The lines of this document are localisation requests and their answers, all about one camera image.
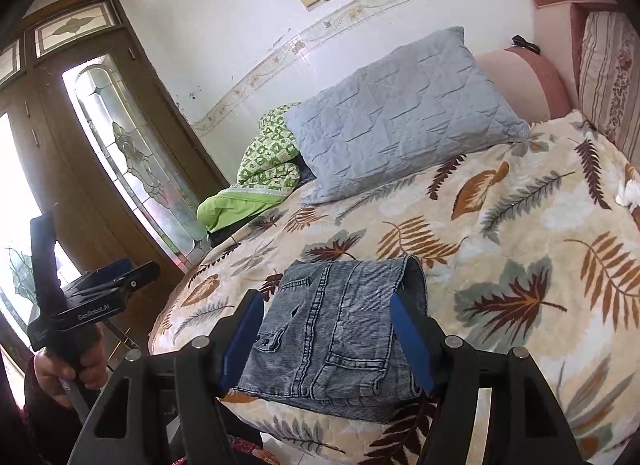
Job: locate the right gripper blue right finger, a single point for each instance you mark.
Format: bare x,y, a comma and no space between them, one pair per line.
526,424

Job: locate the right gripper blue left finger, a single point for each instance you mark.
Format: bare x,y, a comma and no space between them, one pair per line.
128,422

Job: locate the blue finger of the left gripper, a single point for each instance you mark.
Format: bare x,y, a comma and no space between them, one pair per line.
109,273

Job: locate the grey washed denim pants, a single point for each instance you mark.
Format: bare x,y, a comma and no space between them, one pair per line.
327,343

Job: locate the person left hand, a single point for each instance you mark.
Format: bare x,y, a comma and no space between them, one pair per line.
51,370

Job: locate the wooden stained glass door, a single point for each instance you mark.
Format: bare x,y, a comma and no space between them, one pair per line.
104,148

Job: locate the leaf print bed blanket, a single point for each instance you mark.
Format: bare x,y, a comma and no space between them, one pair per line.
534,245

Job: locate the green patterned folded blanket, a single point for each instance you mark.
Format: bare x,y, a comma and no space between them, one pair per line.
266,177

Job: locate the grey quilted pillow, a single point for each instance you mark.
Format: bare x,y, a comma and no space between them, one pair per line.
418,107

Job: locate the striped beige cushion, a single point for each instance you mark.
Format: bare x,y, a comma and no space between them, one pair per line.
609,80

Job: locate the small black object on bolster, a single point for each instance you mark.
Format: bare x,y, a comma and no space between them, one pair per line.
520,42

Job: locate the pink red headboard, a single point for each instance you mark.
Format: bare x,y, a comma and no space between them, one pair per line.
559,27

